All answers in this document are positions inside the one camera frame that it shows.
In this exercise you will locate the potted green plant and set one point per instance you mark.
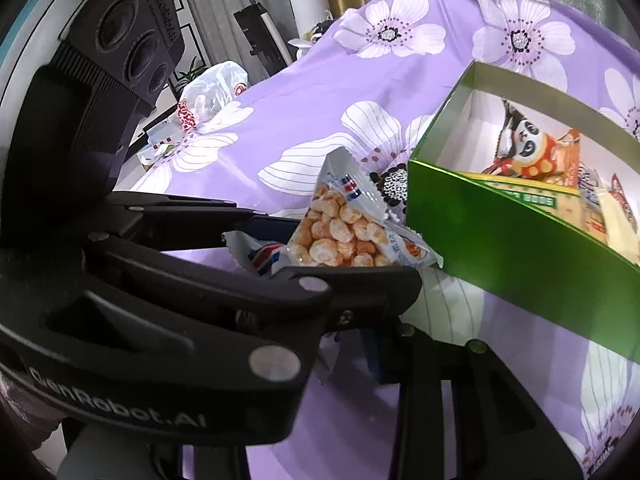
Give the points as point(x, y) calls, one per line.
point(192, 75)

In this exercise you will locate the white blue peanut packet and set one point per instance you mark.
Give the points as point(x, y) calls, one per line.
point(340, 220)

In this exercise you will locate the yellow green cracker packet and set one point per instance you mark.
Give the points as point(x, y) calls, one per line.
point(530, 197)

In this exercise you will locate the white board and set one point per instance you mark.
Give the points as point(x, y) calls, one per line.
point(307, 10)

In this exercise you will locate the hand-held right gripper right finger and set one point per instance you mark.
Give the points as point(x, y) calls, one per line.
point(375, 357)

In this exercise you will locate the white red plastic bag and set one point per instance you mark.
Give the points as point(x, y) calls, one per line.
point(215, 90)

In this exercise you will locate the white green powder packet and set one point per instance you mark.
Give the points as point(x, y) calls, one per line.
point(617, 232)

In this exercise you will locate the black white clutter pile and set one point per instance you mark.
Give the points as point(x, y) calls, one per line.
point(312, 40)

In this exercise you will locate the black white upright vacuum cleaner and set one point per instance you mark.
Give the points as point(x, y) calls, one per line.
point(260, 30)

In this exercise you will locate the panda print snack packet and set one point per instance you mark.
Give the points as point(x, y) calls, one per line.
point(530, 152)

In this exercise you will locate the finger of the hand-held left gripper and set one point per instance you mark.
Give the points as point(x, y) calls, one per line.
point(200, 305)
point(190, 217)

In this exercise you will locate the green cardboard box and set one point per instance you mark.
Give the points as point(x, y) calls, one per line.
point(500, 260)

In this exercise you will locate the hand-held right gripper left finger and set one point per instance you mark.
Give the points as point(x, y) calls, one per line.
point(215, 465)

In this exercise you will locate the purple floral bed sheet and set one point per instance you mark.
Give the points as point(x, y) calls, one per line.
point(300, 110)

